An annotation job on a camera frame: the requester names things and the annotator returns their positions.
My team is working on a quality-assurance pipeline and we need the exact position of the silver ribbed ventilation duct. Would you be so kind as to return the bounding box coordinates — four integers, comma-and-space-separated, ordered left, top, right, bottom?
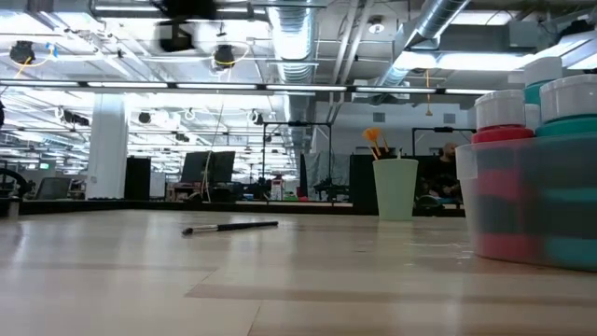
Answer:
268, 0, 319, 85

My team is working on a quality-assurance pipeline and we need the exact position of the black background rig frame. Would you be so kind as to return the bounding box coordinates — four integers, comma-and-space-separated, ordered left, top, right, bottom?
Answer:
263, 120, 333, 200
411, 126, 479, 158

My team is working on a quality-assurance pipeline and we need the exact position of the small teal paint bottle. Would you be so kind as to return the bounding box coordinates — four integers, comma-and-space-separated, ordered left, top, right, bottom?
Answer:
534, 73, 597, 270

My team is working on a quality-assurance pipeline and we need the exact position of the black ceiling camera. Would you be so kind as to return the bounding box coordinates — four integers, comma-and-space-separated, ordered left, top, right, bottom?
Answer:
213, 44, 236, 70
8, 40, 36, 65

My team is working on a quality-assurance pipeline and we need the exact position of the black cabinet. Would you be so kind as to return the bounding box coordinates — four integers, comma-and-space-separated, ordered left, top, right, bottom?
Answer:
124, 155, 152, 201

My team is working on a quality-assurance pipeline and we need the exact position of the grey rectangular air duct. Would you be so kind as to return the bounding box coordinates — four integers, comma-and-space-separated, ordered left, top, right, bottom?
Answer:
437, 21, 537, 53

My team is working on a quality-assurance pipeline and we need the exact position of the black background monitor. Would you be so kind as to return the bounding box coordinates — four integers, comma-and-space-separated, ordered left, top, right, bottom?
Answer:
180, 150, 237, 185

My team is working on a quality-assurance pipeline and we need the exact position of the grey tarp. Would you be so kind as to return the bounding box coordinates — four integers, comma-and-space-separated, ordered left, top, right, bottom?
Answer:
305, 151, 352, 200

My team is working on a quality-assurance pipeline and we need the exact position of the silver spiral ventilation duct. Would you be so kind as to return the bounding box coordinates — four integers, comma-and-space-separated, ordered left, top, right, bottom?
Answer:
372, 0, 471, 88

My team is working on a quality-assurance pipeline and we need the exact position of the clear plastic container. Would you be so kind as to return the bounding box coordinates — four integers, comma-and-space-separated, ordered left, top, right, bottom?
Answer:
454, 134, 597, 273

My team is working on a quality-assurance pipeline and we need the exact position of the black aluminium table frame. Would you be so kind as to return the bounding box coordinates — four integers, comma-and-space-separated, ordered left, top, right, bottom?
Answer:
0, 198, 467, 218

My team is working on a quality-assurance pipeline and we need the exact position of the light green plastic cup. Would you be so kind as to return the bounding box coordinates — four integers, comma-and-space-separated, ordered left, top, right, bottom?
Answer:
371, 158, 420, 222

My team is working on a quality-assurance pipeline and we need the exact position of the long ceiling light bar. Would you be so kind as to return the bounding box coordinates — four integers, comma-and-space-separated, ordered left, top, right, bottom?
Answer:
0, 79, 495, 98

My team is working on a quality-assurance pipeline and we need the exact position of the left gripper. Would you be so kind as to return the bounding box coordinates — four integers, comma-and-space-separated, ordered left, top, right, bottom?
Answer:
153, 0, 219, 53

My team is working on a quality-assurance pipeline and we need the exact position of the person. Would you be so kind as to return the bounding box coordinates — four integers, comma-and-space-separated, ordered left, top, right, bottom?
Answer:
418, 141, 464, 209

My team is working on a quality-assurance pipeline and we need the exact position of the yellow hanging tag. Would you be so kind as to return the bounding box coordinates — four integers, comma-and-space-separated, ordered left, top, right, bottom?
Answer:
423, 68, 434, 118

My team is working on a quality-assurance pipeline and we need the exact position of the white pillar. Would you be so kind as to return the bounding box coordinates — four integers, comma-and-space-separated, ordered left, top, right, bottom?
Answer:
85, 100, 130, 201

